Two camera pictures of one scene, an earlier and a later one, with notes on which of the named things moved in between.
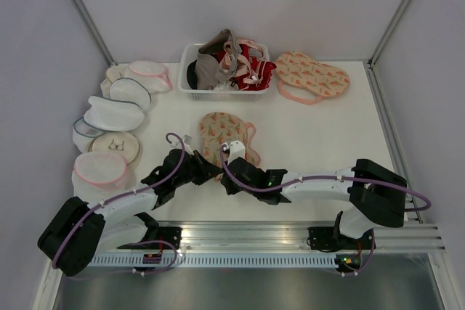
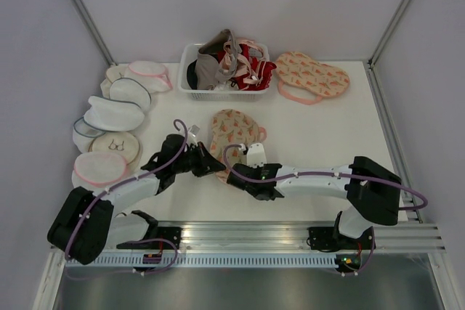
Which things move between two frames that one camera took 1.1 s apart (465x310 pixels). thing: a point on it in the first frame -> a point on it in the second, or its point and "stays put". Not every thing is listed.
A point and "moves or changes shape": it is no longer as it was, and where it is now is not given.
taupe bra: x=216 y=59 stays put
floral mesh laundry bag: x=217 y=128 moves or changes shape
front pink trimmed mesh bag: x=98 y=175 stays put
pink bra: x=251 y=52 stays put
